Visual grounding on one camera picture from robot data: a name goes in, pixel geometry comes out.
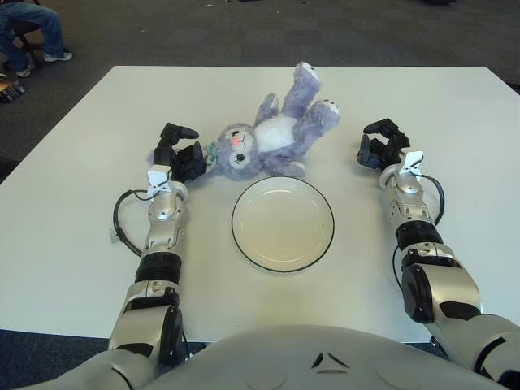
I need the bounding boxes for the dark chair under person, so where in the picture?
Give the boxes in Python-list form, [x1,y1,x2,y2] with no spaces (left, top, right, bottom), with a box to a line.
[7,19,46,70]

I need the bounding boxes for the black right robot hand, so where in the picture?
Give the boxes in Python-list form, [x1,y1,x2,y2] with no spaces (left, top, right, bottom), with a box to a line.
[356,118,411,170]

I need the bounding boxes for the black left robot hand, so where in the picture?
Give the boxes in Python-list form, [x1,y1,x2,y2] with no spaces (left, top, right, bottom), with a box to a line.
[153,121,207,184]

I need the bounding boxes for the purple plush bunny doll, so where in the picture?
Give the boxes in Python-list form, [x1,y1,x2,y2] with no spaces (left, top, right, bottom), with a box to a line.
[146,60,341,183]

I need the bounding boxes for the white plate black rim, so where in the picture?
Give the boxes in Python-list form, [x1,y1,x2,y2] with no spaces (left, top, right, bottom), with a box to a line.
[230,176,336,273]

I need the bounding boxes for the seated person in jeans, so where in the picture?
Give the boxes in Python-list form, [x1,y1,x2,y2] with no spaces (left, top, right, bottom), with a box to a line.
[0,0,74,78]

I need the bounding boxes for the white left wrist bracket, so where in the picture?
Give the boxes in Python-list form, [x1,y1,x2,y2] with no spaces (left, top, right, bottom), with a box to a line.
[146,164,174,196]

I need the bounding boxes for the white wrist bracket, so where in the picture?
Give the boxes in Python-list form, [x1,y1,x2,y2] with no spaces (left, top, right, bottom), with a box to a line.
[146,164,174,196]
[400,149,426,176]

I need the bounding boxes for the box on floor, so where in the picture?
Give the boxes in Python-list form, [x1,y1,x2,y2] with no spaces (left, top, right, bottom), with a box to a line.
[0,79,28,103]

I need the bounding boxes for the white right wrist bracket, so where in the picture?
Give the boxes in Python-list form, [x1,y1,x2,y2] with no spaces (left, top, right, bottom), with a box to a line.
[400,149,426,176]

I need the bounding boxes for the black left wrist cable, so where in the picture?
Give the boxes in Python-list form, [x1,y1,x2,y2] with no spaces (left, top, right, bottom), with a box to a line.
[112,188,154,257]

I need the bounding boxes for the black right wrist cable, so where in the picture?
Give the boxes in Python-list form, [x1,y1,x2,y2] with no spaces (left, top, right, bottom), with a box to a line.
[418,174,446,224]

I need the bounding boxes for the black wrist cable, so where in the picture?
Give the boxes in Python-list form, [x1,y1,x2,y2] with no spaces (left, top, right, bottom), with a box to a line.
[112,188,154,257]
[418,174,446,224]

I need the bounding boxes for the grey robot torso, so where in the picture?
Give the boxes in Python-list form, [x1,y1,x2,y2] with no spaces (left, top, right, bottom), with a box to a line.
[68,324,501,390]

